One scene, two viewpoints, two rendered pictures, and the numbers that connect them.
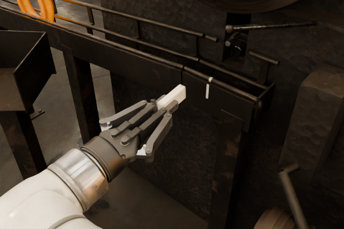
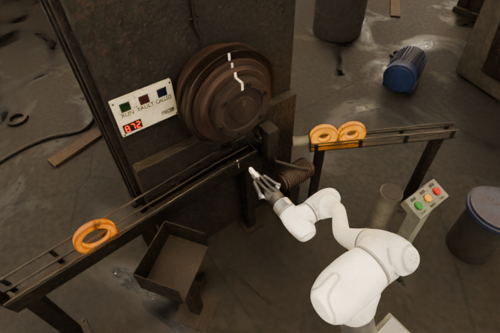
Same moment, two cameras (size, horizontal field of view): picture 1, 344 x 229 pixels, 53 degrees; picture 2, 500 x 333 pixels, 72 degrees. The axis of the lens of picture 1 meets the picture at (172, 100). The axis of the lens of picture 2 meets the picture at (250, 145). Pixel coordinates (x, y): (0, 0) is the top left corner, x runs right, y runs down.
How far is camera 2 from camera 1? 1.39 m
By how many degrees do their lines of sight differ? 53
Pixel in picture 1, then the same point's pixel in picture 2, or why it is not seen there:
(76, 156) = (282, 201)
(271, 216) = (283, 174)
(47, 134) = (117, 314)
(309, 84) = (269, 132)
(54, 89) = not seen: hidden behind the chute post
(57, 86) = not seen: hidden behind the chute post
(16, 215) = (303, 215)
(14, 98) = (193, 253)
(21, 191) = (294, 215)
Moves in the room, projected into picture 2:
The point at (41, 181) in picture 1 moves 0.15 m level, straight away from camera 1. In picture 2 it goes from (291, 209) to (258, 218)
